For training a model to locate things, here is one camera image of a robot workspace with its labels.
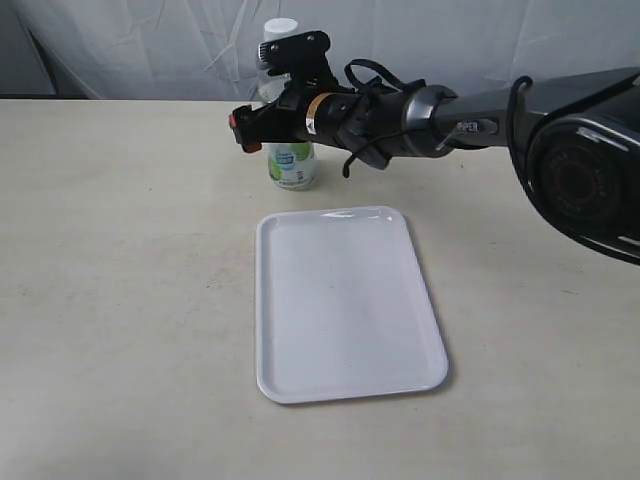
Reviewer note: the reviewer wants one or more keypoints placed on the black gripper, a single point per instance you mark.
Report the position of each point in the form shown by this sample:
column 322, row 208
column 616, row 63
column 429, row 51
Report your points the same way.
column 292, row 117

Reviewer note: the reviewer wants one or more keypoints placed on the clear plastic drink bottle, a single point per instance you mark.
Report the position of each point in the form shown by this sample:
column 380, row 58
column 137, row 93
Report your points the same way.
column 292, row 166

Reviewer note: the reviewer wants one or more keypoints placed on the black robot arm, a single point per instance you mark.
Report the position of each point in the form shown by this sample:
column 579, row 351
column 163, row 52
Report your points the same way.
column 573, row 141

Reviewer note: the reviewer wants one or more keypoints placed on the white plastic tray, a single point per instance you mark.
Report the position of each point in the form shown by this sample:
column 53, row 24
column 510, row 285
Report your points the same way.
column 342, row 308

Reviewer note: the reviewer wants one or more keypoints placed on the white wrinkled backdrop curtain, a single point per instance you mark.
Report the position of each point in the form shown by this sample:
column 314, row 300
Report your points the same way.
column 206, row 50

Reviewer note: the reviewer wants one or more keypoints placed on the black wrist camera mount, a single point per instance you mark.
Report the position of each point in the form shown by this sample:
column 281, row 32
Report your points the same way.
column 302, row 57

